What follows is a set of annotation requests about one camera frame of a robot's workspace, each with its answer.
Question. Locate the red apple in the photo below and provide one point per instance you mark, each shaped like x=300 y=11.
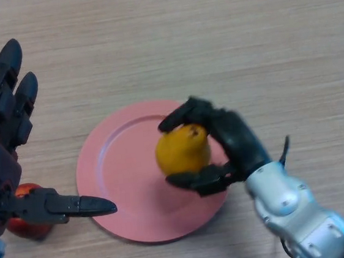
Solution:
x=32 y=232

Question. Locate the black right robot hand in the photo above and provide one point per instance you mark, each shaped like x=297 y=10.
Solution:
x=241 y=140

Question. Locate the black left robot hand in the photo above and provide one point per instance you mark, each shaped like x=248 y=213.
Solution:
x=0 y=165

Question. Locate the pink round plate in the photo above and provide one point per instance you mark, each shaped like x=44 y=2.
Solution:
x=124 y=171

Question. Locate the yellow pear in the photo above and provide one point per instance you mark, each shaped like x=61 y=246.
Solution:
x=180 y=152

